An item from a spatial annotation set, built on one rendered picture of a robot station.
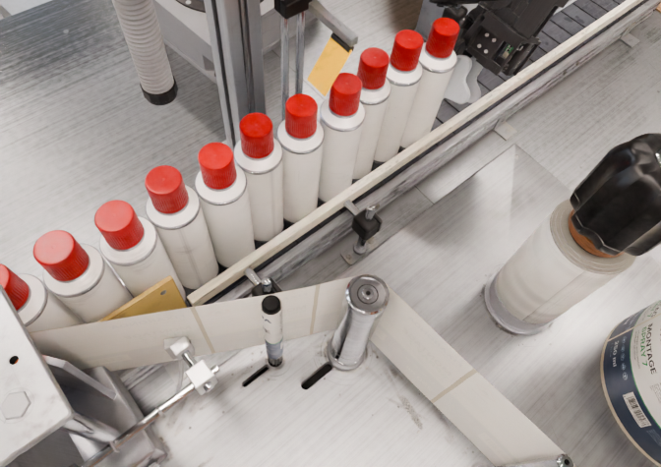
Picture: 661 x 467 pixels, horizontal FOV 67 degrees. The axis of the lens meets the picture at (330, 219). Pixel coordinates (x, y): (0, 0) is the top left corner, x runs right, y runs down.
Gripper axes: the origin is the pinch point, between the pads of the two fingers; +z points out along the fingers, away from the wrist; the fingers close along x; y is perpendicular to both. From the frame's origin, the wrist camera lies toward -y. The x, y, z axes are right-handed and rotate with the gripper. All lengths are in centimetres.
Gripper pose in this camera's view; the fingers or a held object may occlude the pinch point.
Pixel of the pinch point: (431, 97)
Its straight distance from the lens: 76.6
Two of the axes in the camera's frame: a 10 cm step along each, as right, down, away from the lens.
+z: -4.4, 6.9, 5.7
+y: 6.4, 6.9, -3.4
